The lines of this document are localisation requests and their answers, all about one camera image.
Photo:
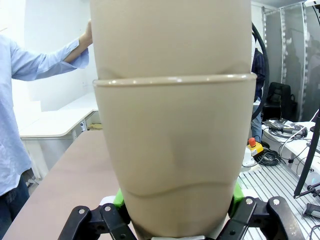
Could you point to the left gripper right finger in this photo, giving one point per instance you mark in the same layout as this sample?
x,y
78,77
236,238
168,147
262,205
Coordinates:
x,y
262,220

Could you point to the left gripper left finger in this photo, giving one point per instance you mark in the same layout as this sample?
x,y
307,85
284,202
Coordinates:
x,y
100,222

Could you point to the beige tall cup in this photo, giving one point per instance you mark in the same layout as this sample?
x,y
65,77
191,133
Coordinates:
x,y
175,137
170,37

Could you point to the person's right forearm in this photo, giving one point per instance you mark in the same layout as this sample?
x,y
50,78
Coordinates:
x,y
50,62

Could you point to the person's right hand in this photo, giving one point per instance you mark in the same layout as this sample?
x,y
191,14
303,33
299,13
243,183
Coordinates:
x,y
87,35

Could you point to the black small device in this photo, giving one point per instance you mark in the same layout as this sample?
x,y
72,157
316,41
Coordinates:
x,y
312,210

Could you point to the yellow emergency stop button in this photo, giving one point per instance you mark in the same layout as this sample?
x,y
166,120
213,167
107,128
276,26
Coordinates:
x,y
256,148

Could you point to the white equipment desk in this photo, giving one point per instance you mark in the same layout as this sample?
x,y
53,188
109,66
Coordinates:
x,y
292,147

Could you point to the black handheld controller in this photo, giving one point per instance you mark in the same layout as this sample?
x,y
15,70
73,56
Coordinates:
x,y
287,128

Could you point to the white desk with rounded corner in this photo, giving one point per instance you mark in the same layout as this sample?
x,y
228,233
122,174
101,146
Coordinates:
x,y
57,125

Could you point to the black office chair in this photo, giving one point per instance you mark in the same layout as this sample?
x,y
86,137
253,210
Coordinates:
x,y
277,100

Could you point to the person in light blue shirt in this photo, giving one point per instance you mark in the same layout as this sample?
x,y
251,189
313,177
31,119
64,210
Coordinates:
x,y
10,125

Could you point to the bystander in dark jacket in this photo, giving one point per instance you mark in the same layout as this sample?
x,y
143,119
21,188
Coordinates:
x,y
257,67

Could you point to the black camera stand pole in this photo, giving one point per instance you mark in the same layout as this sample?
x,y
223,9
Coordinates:
x,y
310,152

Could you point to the aluminium frame enclosure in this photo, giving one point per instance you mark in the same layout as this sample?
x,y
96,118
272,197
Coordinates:
x,y
282,50

